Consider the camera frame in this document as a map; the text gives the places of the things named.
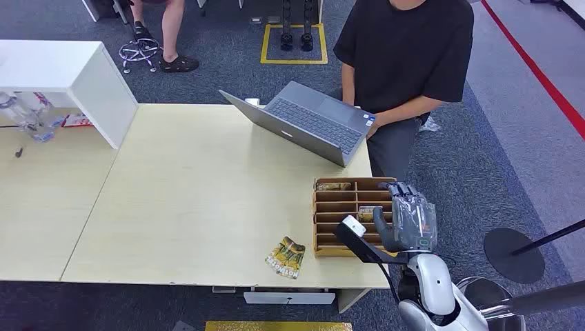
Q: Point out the person's left forearm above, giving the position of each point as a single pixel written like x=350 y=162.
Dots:
x=407 y=112

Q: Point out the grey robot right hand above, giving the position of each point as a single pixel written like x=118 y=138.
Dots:
x=413 y=224

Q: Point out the white under-desk drawer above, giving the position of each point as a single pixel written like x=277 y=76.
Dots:
x=288 y=298

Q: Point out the grey laptop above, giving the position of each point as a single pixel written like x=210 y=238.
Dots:
x=310 y=123

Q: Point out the person's left hand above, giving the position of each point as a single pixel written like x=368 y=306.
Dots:
x=372 y=131

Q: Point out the black robot legs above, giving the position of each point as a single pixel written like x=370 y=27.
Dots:
x=287 y=27

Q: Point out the clear plastic bag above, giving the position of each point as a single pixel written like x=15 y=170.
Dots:
x=429 y=124

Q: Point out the white desk shelf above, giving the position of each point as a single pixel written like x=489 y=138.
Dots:
x=68 y=68

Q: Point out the yellow floor mat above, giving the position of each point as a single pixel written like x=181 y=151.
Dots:
x=279 y=326

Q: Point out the yellow hotel key card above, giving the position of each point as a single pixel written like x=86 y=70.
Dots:
x=332 y=186
x=281 y=267
x=294 y=249
x=367 y=214

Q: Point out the wooden slotted card organizer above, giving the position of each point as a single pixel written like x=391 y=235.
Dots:
x=336 y=205

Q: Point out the standing person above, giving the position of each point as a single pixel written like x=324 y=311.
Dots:
x=173 y=32

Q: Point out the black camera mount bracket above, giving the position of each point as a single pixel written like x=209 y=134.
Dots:
x=365 y=250

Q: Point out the seated person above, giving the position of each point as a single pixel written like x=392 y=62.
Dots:
x=407 y=50

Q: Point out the red and white packet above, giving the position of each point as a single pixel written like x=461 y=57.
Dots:
x=76 y=121

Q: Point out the clear plastic water bottle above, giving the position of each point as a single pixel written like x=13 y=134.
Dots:
x=41 y=114
x=16 y=114

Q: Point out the red floor tape line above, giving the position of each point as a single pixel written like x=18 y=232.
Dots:
x=539 y=75

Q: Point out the chrome stool base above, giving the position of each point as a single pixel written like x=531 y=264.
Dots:
x=138 y=51

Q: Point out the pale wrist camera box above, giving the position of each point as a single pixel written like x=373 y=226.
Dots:
x=354 y=226

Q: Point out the small white box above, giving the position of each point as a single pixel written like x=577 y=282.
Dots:
x=252 y=102

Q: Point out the person's right forearm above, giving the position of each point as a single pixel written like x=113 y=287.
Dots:
x=348 y=87

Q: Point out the small black clip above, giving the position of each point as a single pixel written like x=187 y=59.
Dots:
x=18 y=152

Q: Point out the chrome round-base pole stand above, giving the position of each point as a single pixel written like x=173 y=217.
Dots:
x=493 y=297

